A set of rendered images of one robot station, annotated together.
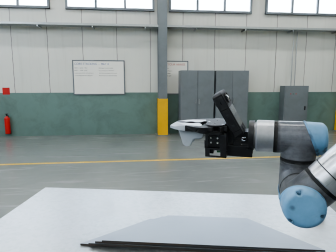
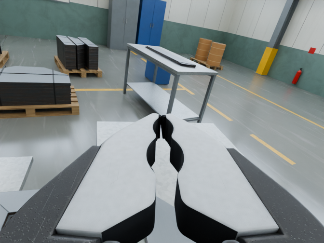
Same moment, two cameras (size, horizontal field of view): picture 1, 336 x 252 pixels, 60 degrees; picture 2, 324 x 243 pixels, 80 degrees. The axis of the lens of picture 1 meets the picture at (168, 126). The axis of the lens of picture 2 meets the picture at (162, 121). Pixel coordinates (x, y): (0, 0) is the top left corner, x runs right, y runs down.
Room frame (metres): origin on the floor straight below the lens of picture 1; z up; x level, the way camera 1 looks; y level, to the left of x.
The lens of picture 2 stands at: (0.70, -0.12, 1.51)
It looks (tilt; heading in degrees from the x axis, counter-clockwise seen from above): 28 degrees down; 63
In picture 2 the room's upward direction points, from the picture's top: 12 degrees clockwise
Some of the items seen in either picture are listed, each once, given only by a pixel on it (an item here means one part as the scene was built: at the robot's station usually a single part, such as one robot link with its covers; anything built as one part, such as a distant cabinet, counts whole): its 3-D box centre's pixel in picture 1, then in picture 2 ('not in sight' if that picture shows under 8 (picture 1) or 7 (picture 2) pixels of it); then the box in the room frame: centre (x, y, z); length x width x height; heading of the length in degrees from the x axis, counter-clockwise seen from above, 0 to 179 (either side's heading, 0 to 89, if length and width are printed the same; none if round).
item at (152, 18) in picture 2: not in sight; (149, 26); (3.53, 8.22, 0.97); 1.00 x 0.49 x 1.95; 6
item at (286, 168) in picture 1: (296, 182); not in sight; (0.64, -0.29, 1.33); 0.11 x 0.08 x 0.11; 160
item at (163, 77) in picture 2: not in sight; (158, 69); (2.63, 4.42, 0.29); 0.61 x 0.43 x 0.57; 95
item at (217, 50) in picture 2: not in sight; (209, 53); (5.70, 6.76, 0.47); 1.32 x 0.80 x 0.95; 96
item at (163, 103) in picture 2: not in sight; (161, 83); (2.05, 2.80, 0.49); 1.60 x 0.70 x 0.99; 100
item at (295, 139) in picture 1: (299, 139); not in sight; (0.66, -0.30, 1.43); 0.11 x 0.08 x 0.09; 70
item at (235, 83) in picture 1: (229, 103); not in sight; (8.94, -1.89, 0.97); 1.00 x 0.48 x 1.95; 96
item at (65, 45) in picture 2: not in sight; (76, 55); (0.77, 4.92, 0.32); 1.20 x 0.80 x 0.65; 102
